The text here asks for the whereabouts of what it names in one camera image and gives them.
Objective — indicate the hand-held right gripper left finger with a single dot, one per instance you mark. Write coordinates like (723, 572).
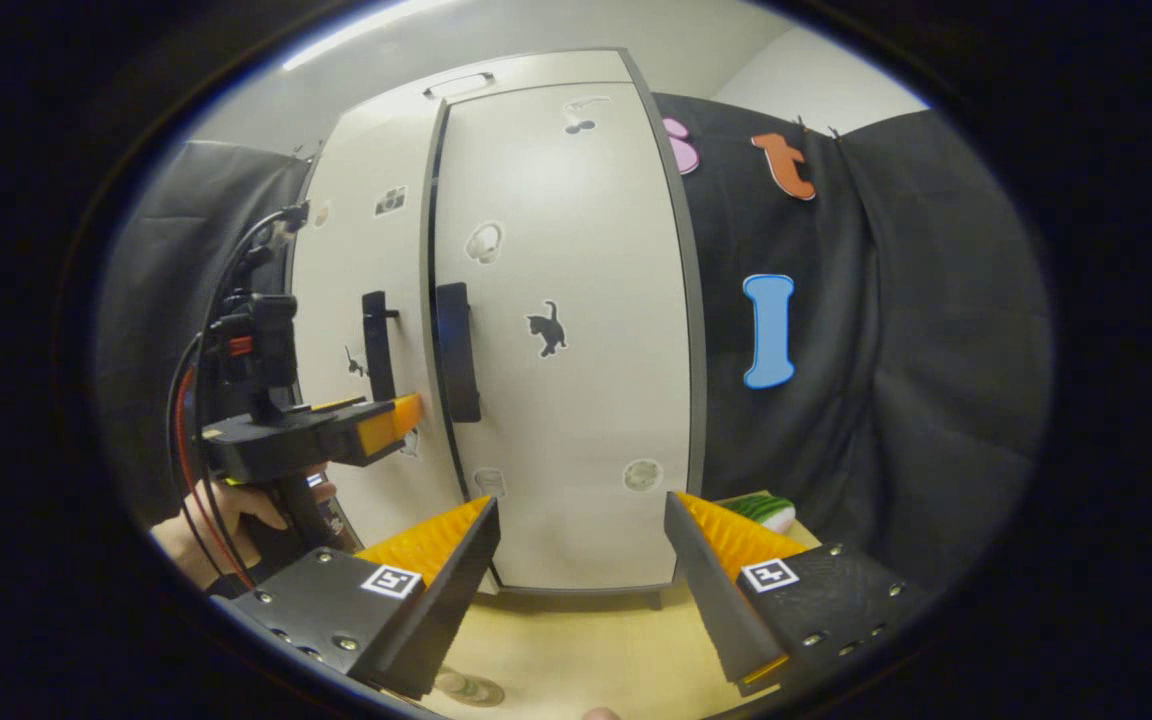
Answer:
(436, 620)

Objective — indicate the white cabinet drawer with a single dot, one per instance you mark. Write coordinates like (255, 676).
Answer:
(556, 72)

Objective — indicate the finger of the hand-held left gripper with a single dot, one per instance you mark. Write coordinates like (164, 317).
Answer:
(391, 425)

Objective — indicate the black backdrop cloth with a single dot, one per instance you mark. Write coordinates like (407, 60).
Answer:
(936, 350)

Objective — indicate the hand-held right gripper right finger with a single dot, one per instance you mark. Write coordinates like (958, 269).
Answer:
(721, 610)

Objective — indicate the white grey cabinet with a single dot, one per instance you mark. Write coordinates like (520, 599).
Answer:
(697, 320)

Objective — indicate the white cabinet door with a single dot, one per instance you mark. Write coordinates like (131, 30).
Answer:
(586, 450)
(336, 300)

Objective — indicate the watermelon slice toy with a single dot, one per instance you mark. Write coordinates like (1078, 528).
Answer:
(761, 510)

